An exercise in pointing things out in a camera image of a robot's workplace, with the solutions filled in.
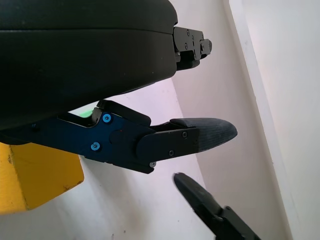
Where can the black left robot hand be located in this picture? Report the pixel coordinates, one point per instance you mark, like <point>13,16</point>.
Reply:
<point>75,57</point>

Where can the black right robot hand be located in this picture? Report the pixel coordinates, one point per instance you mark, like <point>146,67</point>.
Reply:
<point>200,197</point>

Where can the green wooden block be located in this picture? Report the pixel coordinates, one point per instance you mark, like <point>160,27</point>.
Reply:
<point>85,114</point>

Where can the yellow wooden block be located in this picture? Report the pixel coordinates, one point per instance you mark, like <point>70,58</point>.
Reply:
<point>37,180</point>

